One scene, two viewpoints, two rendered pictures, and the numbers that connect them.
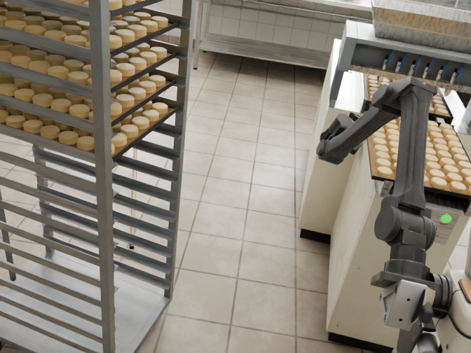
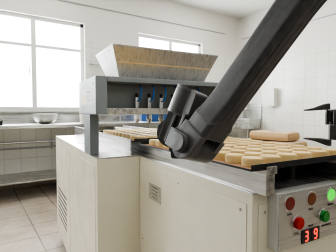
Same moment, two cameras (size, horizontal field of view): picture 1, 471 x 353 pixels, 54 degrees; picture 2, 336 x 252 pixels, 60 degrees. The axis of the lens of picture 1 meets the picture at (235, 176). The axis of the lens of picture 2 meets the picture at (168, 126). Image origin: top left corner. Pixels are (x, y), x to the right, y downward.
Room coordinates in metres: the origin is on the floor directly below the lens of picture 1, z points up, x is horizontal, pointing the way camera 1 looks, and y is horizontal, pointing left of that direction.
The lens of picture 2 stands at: (0.95, 0.06, 1.03)
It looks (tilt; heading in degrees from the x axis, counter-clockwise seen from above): 3 degrees down; 325
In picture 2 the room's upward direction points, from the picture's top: straight up
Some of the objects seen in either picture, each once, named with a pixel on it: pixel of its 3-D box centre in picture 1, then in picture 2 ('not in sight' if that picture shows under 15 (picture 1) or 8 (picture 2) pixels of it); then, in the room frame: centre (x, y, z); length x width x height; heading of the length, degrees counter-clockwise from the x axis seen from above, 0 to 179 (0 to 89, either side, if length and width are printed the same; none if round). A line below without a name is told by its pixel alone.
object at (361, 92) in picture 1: (359, 65); (94, 136); (2.71, -0.62, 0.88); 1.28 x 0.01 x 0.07; 173
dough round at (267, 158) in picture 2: not in sight; (269, 159); (1.39, -0.57, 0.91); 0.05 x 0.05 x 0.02
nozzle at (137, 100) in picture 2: (385, 66); (138, 103); (2.11, -0.60, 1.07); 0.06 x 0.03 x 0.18; 173
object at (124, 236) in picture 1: (101, 228); not in sight; (1.45, 0.51, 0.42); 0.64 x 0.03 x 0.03; 75
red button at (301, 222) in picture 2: not in sight; (298, 222); (1.34, -0.61, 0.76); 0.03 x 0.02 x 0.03; 83
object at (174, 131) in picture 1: (97, 108); not in sight; (1.45, 0.51, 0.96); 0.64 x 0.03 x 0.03; 75
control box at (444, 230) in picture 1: (418, 220); (305, 213); (1.35, -0.66, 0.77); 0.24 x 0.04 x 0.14; 83
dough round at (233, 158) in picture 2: (383, 164); (234, 158); (1.46, -0.51, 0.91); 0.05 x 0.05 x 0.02
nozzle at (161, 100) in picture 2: (412, 71); (162, 103); (2.09, -0.72, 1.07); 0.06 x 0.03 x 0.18; 173
